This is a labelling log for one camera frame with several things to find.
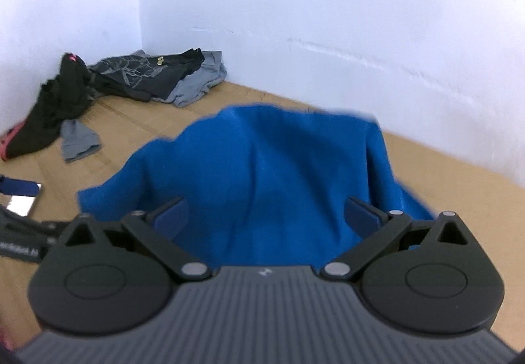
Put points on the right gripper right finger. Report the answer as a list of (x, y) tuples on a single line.
[(380, 235)]

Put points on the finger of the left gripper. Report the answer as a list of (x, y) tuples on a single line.
[(17, 187)]

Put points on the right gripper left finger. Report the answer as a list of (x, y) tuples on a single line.
[(156, 231)]

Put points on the blue jacket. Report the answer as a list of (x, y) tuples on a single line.
[(265, 186)]

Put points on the white smartphone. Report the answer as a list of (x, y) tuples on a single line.
[(22, 205)]

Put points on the small grey cloth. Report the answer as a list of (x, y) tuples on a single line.
[(78, 141)]

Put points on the black garment pink trim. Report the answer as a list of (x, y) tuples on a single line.
[(64, 97)]

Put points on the black patterned shirt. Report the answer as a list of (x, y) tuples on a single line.
[(141, 76)]

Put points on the grey t-shirt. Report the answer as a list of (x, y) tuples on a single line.
[(196, 85)]

